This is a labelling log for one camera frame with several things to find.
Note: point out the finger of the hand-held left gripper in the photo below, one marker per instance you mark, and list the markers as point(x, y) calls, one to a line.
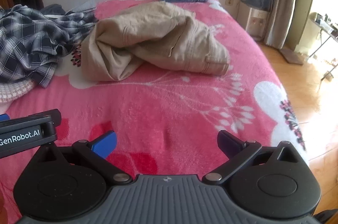
point(3, 117)

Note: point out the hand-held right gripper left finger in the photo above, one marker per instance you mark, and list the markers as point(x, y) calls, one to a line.
point(105, 144)

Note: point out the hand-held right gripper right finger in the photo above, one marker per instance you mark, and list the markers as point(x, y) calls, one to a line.
point(227, 144)

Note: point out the beige pants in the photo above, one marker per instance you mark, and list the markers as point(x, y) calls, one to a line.
point(158, 36)

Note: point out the pink white checked garment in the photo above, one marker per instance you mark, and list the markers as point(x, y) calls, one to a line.
point(13, 90)

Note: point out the pink floral blanket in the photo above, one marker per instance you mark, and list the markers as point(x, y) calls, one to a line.
point(158, 107)

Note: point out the dark plaid shirt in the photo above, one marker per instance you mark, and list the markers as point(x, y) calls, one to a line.
point(31, 39)

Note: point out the brown doormat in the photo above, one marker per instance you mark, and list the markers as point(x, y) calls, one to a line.
point(291, 56)

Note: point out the dark garment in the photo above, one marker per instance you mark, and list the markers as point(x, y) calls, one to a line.
point(54, 9)

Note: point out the white water dispenser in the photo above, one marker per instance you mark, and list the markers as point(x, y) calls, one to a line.
point(253, 23)

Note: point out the light grey cloth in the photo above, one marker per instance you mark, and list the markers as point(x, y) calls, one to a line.
point(83, 6)

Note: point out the folding table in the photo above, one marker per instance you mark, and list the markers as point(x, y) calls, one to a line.
point(323, 26)

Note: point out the wall socket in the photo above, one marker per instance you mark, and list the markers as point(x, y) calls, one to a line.
point(229, 1)

